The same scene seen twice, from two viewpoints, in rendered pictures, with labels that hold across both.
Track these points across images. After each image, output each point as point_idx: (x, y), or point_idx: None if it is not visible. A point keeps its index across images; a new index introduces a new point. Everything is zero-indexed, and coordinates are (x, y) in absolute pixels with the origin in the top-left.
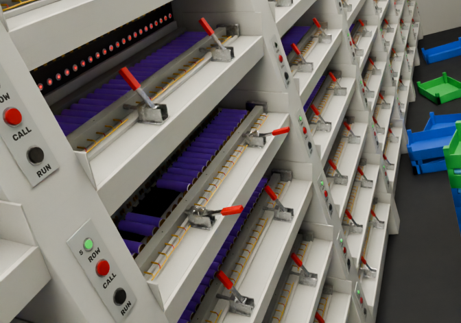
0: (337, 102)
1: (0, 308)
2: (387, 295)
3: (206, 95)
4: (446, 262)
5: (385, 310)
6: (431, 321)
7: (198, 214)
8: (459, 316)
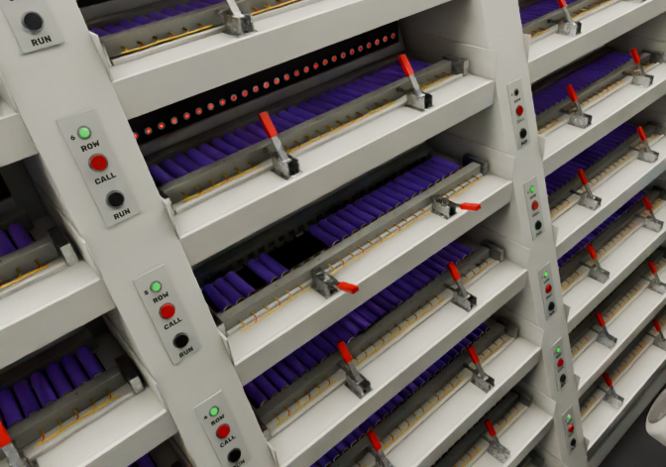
0: (634, 171)
1: (56, 321)
2: (638, 434)
3: (367, 152)
4: None
5: (624, 452)
6: None
7: None
8: None
